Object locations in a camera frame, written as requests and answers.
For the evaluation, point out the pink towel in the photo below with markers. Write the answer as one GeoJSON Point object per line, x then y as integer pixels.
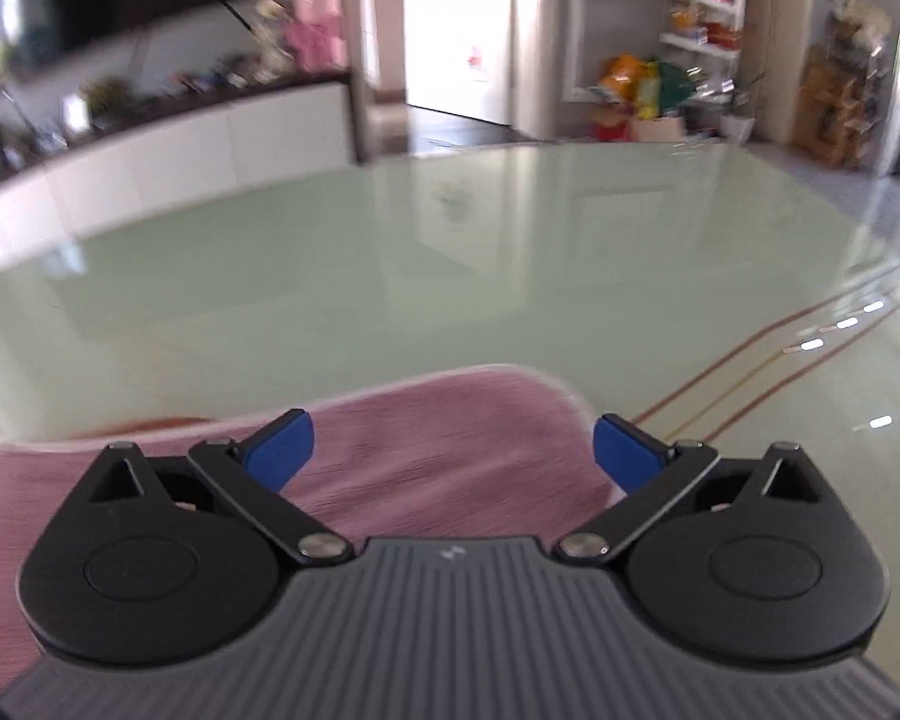
{"type": "Point", "coordinates": [450, 450]}

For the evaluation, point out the white door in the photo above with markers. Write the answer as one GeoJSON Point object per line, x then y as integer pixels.
{"type": "Point", "coordinates": [457, 22]}

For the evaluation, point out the pale doll figure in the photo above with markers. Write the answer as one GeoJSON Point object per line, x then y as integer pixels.
{"type": "Point", "coordinates": [274, 37]}

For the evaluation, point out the white wall shelf with snacks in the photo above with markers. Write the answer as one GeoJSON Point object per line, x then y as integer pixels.
{"type": "Point", "coordinates": [709, 11]}

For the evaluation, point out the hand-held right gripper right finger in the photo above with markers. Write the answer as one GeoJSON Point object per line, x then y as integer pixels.
{"type": "Point", "coordinates": [622, 454]}

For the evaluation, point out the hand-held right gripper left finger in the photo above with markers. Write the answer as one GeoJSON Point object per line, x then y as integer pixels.
{"type": "Point", "coordinates": [281, 450]}

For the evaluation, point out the wooden rack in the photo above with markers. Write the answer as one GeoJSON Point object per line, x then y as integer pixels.
{"type": "Point", "coordinates": [840, 97]}

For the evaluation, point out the white sideboard with dark top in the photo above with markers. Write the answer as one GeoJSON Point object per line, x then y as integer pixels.
{"type": "Point", "coordinates": [195, 157]}

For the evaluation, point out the yellow snack bag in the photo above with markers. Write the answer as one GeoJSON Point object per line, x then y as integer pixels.
{"type": "Point", "coordinates": [630, 82]}

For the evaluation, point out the pink gift box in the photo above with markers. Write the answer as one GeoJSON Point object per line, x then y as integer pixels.
{"type": "Point", "coordinates": [316, 30]}

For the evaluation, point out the green plastic bag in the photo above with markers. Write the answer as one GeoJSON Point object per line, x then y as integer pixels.
{"type": "Point", "coordinates": [671, 86]}

